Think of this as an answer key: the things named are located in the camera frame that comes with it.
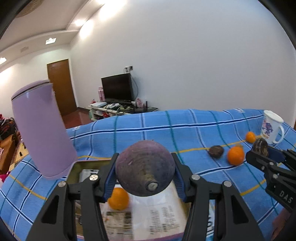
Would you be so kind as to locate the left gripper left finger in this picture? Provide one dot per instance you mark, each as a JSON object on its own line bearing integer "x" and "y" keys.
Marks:
{"x": 70, "y": 203}

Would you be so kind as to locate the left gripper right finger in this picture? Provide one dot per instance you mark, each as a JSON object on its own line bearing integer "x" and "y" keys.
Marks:
{"x": 233, "y": 218}

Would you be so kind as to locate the finger of the right gripper holding fruit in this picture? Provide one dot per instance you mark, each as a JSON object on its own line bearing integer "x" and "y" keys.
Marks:
{"x": 262, "y": 162}

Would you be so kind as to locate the dark passion fruit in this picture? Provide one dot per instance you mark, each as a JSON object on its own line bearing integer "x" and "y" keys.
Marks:
{"x": 260, "y": 146}

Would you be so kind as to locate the small orange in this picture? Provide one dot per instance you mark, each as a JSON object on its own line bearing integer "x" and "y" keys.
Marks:
{"x": 250, "y": 137}

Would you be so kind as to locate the large orange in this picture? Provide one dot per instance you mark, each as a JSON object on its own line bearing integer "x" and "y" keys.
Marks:
{"x": 236, "y": 155}

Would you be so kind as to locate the dark brown wrinkled fruit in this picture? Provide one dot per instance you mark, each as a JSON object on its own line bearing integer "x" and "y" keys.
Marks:
{"x": 216, "y": 151}

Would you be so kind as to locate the round purple fruit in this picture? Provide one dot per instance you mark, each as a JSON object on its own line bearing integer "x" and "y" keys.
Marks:
{"x": 145, "y": 168}

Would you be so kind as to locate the white printed mug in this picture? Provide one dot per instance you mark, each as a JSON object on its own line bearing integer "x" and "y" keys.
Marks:
{"x": 272, "y": 130}

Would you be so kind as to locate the blue plaid cloth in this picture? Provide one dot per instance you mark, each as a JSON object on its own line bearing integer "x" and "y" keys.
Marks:
{"x": 189, "y": 133}

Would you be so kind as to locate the pink metal tin tray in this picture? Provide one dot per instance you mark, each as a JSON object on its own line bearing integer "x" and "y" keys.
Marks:
{"x": 159, "y": 217}

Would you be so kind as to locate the brown leather sofa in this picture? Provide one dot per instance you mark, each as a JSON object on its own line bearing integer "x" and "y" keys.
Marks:
{"x": 8, "y": 147}

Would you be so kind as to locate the purple cylindrical kettle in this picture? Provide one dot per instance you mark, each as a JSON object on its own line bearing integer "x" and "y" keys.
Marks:
{"x": 41, "y": 126}

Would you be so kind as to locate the white tv stand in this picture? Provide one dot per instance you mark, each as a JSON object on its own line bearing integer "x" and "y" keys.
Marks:
{"x": 100, "y": 110}

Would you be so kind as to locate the pink box beside television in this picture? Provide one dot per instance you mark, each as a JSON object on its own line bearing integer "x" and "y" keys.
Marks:
{"x": 101, "y": 94}

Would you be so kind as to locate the black television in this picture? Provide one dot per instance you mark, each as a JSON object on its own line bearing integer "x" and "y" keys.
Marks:
{"x": 118, "y": 87}

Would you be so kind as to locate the brown wooden door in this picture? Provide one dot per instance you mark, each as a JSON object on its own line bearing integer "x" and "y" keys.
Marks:
{"x": 59, "y": 75}

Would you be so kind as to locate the gold ceiling lamp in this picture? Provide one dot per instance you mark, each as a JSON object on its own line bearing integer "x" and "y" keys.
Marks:
{"x": 30, "y": 7}

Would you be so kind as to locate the wall power outlet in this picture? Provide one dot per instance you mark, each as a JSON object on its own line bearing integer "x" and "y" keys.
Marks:
{"x": 128, "y": 69}

